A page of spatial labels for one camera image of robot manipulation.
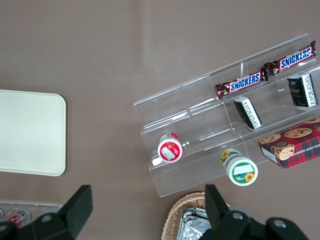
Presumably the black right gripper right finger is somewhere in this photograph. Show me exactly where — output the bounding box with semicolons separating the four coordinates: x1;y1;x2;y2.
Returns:
203;184;252;240

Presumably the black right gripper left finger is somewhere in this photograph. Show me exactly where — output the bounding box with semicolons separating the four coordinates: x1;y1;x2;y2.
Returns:
31;184;94;240

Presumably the silver foil tray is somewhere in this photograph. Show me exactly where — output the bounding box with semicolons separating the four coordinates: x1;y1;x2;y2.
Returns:
178;206;214;240

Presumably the light oval wicker basket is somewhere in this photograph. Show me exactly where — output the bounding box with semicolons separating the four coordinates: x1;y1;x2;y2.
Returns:
161;191;232;240

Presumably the beige plastic serving tray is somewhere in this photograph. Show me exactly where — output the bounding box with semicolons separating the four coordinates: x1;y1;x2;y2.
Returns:
0;89;68;178

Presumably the clear acrylic bottle rack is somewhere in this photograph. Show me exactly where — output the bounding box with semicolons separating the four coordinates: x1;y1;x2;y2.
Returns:
0;200;64;230

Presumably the green sunflower yogurt cup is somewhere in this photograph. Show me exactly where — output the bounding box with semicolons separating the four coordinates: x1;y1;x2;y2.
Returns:
219;148;259;187

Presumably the red cola bottle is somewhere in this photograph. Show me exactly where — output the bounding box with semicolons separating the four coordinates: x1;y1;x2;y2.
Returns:
9;209;33;227

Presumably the red strawberry yogurt cup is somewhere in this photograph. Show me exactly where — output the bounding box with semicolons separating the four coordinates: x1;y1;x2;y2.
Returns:
157;132;184;164

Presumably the red tartan cookie box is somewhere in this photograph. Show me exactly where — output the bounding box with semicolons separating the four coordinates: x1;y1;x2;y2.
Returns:
257;116;320;171

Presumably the small black white box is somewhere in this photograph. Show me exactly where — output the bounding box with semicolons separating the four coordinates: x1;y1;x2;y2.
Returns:
233;95;264;131
286;73;320;109

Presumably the clear acrylic stepped stand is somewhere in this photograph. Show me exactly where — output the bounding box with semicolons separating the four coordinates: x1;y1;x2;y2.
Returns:
132;32;320;199

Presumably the brown Snickers bar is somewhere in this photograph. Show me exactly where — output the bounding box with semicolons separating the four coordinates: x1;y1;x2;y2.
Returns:
262;40;318;78
215;70;270;102

